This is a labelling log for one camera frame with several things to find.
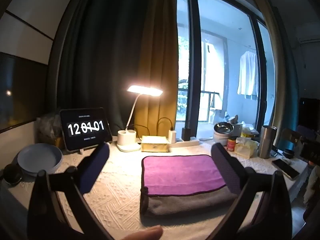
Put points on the teal curtain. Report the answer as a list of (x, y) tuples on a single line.
[(291, 92)]

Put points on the blue plate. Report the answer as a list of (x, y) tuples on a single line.
[(37, 158)]

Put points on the steel tumbler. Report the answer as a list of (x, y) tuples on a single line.
[(267, 142)]

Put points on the black monitor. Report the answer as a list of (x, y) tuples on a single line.
[(310, 112)]

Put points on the yellow box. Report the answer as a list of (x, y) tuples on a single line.
[(153, 143)]

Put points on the purple towel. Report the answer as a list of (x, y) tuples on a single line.
[(182, 172)]

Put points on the person's left hand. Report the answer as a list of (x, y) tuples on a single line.
[(145, 233)]

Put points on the white charger plug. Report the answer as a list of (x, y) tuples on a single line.
[(172, 136)]

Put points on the grey towel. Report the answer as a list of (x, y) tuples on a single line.
[(180, 205)]

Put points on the dark green curtain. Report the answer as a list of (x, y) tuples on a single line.
[(100, 55)]

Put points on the black tablet with clock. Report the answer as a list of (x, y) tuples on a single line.
[(85, 128)]

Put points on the tissue pack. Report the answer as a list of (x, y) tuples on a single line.
[(246, 148)]

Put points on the small black bowl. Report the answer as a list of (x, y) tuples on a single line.
[(289, 153)]

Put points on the yellow curtain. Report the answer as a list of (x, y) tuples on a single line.
[(160, 55)]

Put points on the dark glass panel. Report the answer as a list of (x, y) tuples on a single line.
[(22, 90)]

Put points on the white power strip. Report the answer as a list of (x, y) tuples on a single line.
[(185, 143)]

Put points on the white desk lamp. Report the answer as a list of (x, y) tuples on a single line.
[(126, 138)]

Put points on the smartphone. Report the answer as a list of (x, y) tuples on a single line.
[(285, 168)]

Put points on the beige curtain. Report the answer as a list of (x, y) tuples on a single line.
[(271, 55)]

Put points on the white air conditioner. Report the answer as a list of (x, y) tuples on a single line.
[(308, 32)]

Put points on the black round lid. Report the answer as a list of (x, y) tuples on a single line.
[(12, 175)]

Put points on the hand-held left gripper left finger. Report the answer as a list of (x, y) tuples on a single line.
[(93, 170)]

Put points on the red jar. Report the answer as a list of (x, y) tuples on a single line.
[(231, 145)]

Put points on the black sliding door frame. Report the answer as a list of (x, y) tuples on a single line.
[(191, 80)]

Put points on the yellow packet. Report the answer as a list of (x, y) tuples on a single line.
[(248, 132)]

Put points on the black power adapter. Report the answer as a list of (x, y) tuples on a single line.
[(186, 133)]

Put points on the white rice cooker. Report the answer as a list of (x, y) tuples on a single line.
[(222, 131)]

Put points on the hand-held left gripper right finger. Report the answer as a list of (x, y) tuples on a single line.
[(226, 171)]

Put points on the white hanging shirt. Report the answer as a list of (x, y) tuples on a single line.
[(247, 75)]

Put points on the clear plastic bag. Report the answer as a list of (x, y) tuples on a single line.
[(48, 127)]

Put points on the white textured tablecloth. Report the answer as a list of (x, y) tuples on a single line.
[(120, 185)]

